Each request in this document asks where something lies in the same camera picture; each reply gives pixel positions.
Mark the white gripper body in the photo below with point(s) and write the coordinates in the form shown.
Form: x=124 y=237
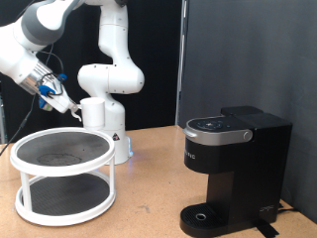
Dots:
x=59 y=99

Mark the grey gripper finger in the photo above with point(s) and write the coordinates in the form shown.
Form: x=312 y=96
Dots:
x=73 y=108

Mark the white ceramic mug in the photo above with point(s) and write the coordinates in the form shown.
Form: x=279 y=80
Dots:
x=93 y=114

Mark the black Keurig coffee machine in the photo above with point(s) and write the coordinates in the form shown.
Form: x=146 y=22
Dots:
x=244 y=172

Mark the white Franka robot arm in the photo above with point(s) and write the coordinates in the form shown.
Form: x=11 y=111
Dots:
x=112 y=79

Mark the white two-tier turntable stand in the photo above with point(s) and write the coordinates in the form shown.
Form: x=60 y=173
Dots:
x=66 y=167

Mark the grey metal pole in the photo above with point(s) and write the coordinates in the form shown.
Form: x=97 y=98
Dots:
x=181 y=66

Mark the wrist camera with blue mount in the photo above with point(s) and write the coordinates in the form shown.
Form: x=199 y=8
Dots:
x=44 y=105

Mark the grey metal frame post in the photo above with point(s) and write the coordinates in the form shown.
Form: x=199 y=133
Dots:
x=2 y=119

